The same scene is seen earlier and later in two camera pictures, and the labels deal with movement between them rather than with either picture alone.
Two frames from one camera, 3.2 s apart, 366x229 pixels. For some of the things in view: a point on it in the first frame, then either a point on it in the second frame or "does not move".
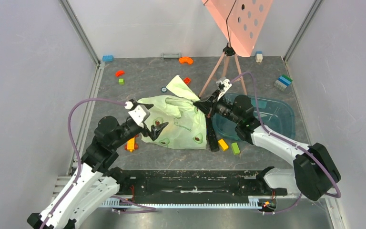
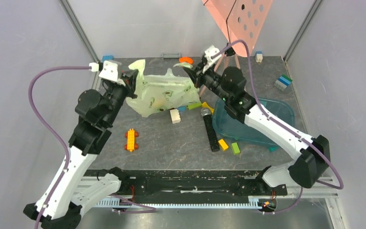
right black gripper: x=212 y=104 -> x=198 y=77
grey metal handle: x=170 y=56 does not move
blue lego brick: x=107 y=58 does not move
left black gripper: x=156 y=130 -> x=129 y=78
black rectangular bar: x=212 y=138 does not move
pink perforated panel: x=241 y=21 does not move
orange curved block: x=184 y=59 does not move
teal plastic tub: x=277 y=115 does not move
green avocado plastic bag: x=186 y=128 -> x=157 y=93
